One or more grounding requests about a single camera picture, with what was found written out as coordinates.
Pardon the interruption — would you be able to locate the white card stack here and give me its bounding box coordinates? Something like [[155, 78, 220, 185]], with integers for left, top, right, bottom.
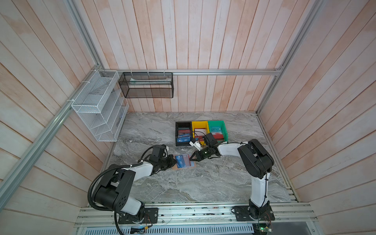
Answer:
[[194, 128, 207, 136]]

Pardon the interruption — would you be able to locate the black plastic bin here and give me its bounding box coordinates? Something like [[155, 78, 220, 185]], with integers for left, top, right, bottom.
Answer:
[[175, 121, 193, 146]]

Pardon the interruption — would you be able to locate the yellow plastic bin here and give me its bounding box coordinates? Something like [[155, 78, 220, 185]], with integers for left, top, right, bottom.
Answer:
[[192, 121, 210, 146]]

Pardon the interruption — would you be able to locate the aluminium front rail frame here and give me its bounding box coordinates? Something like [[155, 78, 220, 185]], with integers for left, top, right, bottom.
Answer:
[[74, 202, 318, 228]]

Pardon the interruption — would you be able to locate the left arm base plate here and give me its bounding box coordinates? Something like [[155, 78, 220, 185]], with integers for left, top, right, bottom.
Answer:
[[117, 207, 159, 225]]

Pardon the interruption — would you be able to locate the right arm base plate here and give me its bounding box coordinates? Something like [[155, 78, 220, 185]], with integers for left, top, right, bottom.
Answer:
[[232, 205, 275, 222]]

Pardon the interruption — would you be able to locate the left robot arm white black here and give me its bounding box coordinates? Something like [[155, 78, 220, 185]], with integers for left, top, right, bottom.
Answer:
[[87, 145, 177, 220]]

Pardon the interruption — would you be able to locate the teal card in green bin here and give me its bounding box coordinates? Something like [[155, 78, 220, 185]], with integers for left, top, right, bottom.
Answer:
[[210, 126, 223, 134]]

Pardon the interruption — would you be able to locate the red card in green bin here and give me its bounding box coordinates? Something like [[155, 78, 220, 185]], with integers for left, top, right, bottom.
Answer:
[[213, 133, 225, 141]]

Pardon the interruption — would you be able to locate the tan leather card holder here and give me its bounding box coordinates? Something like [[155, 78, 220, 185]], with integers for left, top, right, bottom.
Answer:
[[171, 154, 196, 170]]

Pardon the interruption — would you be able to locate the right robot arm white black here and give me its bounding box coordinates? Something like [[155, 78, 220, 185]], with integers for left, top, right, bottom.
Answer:
[[190, 133, 275, 209]]

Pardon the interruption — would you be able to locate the white wire mesh shelf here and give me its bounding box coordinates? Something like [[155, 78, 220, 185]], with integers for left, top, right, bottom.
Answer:
[[71, 70, 129, 142]]

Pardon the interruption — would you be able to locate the black corrugated cable conduit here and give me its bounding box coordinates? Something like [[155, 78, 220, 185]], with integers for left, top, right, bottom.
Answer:
[[87, 164, 133, 235]]

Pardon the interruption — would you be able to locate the black wire mesh basket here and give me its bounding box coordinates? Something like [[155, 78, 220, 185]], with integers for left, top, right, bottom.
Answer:
[[118, 71, 174, 99]]

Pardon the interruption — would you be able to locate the blue VIP card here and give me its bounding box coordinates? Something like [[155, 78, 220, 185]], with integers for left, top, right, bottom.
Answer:
[[175, 155, 186, 168]]

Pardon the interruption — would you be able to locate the green plastic bin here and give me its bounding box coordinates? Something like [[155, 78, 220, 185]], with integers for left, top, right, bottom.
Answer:
[[208, 120, 228, 142]]

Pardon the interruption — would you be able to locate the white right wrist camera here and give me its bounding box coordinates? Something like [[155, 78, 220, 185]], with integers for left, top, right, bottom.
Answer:
[[190, 141, 202, 150]]

